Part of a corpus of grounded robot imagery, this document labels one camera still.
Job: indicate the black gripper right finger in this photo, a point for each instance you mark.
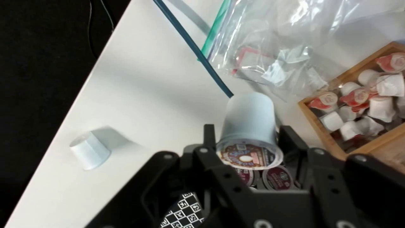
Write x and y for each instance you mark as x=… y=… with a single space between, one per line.
x=358 y=194

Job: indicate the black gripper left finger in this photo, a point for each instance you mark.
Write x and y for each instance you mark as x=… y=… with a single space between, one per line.
x=168 y=178

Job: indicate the white coffee pod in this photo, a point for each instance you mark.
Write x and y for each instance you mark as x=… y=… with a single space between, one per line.
x=250 y=122

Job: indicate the coffee pod maroon lid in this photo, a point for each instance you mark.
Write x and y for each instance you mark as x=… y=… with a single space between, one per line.
x=247 y=176
x=278 y=178

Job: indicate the black white marker board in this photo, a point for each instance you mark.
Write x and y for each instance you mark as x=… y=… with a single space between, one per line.
x=181 y=211

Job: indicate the wooden condiment organizer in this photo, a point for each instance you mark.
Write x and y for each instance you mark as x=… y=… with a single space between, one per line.
x=371 y=146

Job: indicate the small creamer cup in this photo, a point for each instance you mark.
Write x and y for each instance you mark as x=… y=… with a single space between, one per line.
x=390 y=84
x=333 y=121
x=381 y=109
x=326 y=102
x=368 y=78

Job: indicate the small white cylinder cap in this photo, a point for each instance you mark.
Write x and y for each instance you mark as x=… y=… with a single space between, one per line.
x=90 y=152

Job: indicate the clear plastic zip bag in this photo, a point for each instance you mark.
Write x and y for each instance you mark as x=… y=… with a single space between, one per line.
x=295 y=38

